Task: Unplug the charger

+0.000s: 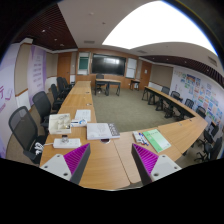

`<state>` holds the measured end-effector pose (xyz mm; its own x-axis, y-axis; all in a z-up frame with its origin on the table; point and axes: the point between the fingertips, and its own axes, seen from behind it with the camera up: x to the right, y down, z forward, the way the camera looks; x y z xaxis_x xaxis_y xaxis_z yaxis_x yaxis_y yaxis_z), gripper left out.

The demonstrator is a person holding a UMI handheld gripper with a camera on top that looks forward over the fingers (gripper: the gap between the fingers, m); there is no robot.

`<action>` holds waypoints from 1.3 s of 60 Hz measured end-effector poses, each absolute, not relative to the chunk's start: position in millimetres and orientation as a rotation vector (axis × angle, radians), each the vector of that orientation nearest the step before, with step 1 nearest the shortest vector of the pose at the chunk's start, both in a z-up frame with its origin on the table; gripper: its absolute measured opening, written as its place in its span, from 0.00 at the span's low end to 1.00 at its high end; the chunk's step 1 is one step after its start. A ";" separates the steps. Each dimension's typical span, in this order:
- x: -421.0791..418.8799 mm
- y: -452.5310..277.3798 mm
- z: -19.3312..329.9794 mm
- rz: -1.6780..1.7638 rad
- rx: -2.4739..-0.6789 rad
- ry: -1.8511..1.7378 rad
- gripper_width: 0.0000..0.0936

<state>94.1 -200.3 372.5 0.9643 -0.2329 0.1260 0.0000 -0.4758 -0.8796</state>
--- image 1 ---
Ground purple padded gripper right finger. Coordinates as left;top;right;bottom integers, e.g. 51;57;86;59
131;144;181;185

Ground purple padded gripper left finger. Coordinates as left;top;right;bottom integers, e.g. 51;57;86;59
41;144;91;184

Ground black charger plug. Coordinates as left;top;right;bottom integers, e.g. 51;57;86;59
62;135;69;143

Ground white power strip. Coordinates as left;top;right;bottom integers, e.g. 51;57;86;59
53;138;81;149

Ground green booklet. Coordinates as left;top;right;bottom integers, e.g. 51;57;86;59
143;129;171;153

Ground blue marker pens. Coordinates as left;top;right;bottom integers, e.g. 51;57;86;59
139;132;149;146

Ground long wooden conference table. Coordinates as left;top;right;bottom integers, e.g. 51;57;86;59
39;80;131;191

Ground white small box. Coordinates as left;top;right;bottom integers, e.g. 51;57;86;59
132;131;142;143

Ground white grey book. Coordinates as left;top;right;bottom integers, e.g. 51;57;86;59
87;123;120;140

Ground blue white marker pack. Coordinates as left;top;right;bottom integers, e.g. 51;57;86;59
71;119;87;127

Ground white product box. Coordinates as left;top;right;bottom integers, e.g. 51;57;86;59
48;113;71;134

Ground right wooden table row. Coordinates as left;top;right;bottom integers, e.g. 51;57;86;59
142;85;209;134

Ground white paper sheet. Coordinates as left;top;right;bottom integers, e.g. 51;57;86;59
75;109;91;122

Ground near black mesh chair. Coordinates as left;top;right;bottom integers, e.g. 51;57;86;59
8;106;46;164

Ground right near black chair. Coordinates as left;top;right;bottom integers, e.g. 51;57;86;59
196;122;222;162

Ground black office chair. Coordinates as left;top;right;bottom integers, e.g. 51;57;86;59
51;84;64;110
32;91;51;134

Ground white power cable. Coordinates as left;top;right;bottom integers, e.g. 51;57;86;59
33;141;55;156

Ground large black wall screen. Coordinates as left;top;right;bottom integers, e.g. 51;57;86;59
92;54;126;76

